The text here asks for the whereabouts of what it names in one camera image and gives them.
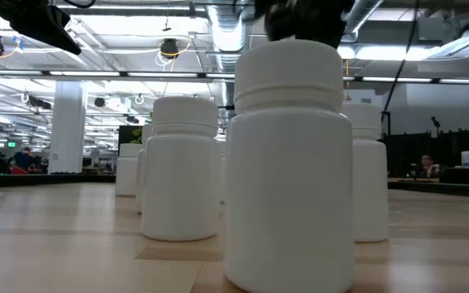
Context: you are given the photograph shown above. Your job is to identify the black room partition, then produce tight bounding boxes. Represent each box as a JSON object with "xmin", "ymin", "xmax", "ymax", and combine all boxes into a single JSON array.
[{"xmin": 380, "ymin": 129, "xmax": 469, "ymax": 180}]

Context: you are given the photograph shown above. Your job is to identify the black display panel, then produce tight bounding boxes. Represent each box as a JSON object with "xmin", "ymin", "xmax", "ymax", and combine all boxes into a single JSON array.
[{"xmin": 118, "ymin": 125, "xmax": 144, "ymax": 155}]

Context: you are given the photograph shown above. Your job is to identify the yellow hanging cord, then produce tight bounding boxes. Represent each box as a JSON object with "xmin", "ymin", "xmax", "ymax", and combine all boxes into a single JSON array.
[{"xmin": 343, "ymin": 59, "xmax": 353, "ymax": 102}]

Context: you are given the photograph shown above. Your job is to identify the silver ceiling air duct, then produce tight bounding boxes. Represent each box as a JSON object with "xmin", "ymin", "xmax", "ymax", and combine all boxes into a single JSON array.
[
  {"xmin": 205, "ymin": 3, "xmax": 250, "ymax": 109},
  {"xmin": 342, "ymin": 0, "xmax": 384, "ymax": 36}
]

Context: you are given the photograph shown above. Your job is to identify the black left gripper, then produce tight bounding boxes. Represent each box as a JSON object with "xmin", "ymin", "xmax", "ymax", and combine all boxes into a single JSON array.
[{"xmin": 0, "ymin": 0, "xmax": 82, "ymax": 56}]

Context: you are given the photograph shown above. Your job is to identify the long ceiling light strip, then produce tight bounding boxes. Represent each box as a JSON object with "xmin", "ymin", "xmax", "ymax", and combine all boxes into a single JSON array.
[{"xmin": 0, "ymin": 68, "xmax": 469, "ymax": 85}]

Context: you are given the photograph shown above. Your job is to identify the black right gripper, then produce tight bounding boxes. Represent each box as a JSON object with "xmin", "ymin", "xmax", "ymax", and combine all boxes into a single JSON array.
[{"xmin": 254, "ymin": 0, "xmax": 357, "ymax": 50}]

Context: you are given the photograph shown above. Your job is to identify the white plastic pill bottle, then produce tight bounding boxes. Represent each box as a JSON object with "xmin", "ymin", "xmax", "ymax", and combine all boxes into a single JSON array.
[
  {"xmin": 223, "ymin": 38, "xmax": 356, "ymax": 293},
  {"xmin": 341, "ymin": 101, "xmax": 390, "ymax": 244},
  {"xmin": 141, "ymin": 96, "xmax": 221, "ymax": 242},
  {"xmin": 115, "ymin": 142, "xmax": 144, "ymax": 197},
  {"xmin": 135, "ymin": 123, "xmax": 155, "ymax": 215}
]

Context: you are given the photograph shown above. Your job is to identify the person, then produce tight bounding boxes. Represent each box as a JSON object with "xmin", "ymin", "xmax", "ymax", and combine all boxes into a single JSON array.
[
  {"xmin": 13, "ymin": 146, "xmax": 35, "ymax": 175},
  {"xmin": 417, "ymin": 154, "xmax": 441, "ymax": 179}
]

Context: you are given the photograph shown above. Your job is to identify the bright rectangular ceiling light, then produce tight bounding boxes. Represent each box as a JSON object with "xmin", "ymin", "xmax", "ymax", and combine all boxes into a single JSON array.
[{"xmin": 338, "ymin": 43, "xmax": 437, "ymax": 62}]

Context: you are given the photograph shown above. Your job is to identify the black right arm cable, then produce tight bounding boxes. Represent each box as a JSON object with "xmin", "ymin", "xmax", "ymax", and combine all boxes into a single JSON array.
[{"xmin": 380, "ymin": 0, "xmax": 419, "ymax": 125}]

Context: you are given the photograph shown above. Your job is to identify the white building pillar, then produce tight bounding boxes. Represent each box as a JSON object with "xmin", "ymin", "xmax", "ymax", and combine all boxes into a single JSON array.
[{"xmin": 48, "ymin": 80, "xmax": 88, "ymax": 175}]

